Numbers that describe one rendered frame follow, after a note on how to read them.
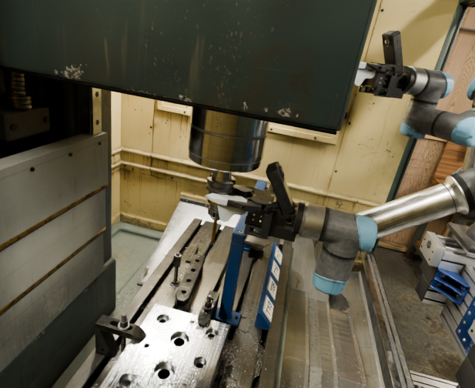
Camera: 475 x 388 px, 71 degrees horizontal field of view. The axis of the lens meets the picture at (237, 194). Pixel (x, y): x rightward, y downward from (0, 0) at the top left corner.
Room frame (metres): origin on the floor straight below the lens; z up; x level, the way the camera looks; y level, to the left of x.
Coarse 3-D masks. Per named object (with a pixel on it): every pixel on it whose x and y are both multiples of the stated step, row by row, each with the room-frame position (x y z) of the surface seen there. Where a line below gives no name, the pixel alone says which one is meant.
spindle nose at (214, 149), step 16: (192, 112) 0.64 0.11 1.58; (208, 112) 0.61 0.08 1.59; (192, 128) 0.63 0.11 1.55; (208, 128) 0.61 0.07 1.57; (224, 128) 0.60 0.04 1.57; (240, 128) 0.60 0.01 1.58; (256, 128) 0.62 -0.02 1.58; (192, 144) 0.63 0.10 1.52; (208, 144) 0.60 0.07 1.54; (224, 144) 0.60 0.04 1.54; (240, 144) 0.60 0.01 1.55; (256, 144) 0.63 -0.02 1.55; (192, 160) 0.63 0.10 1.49; (208, 160) 0.61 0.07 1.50; (224, 160) 0.60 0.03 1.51; (240, 160) 0.61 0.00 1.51; (256, 160) 0.63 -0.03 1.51
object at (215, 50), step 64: (0, 0) 0.61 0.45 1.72; (64, 0) 0.60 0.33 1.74; (128, 0) 0.58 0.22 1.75; (192, 0) 0.56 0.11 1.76; (256, 0) 0.55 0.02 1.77; (320, 0) 0.54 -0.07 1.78; (0, 64) 0.62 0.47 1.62; (64, 64) 0.60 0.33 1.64; (128, 64) 0.58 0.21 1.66; (192, 64) 0.56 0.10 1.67; (256, 64) 0.55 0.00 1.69; (320, 64) 0.53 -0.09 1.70; (320, 128) 0.53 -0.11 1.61
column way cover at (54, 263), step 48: (48, 144) 0.79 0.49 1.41; (96, 144) 0.92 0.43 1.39; (0, 192) 0.59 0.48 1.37; (48, 192) 0.72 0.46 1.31; (96, 192) 0.91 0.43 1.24; (0, 240) 0.58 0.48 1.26; (48, 240) 0.71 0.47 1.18; (96, 240) 0.93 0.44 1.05; (0, 288) 0.57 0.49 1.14; (48, 288) 0.71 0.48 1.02; (0, 336) 0.55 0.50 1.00
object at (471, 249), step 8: (448, 224) 1.32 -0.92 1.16; (456, 224) 1.32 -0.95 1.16; (456, 232) 1.24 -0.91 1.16; (464, 232) 1.24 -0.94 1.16; (448, 240) 1.26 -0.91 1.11; (456, 240) 1.25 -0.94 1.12; (464, 240) 1.17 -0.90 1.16; (472, 240) 1.18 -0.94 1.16; (448, 248) 1.17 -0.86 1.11; (456, 248) 1.18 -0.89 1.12; (464, 248) 1.17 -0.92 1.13; (472, 248) 1.11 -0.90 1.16; (472, 256) 1.15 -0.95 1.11
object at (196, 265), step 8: (192, 256) 1.05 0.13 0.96; (200, 256) 1.06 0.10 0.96; (192, 264) 1.00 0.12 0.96; (200, 264) 1.01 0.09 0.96; (192, 272) 0.96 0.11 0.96; (200, 272) 1.01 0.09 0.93; (184, 280) 0.91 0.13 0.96; (192, 280) 0.91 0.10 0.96; (184, 288) 0.87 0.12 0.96; (192, 288) 0.88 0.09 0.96; (176, 296) 0.82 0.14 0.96; (184, 296) 0.83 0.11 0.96; (176, 304) 0.81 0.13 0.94; (184, 304) 0.81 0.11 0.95
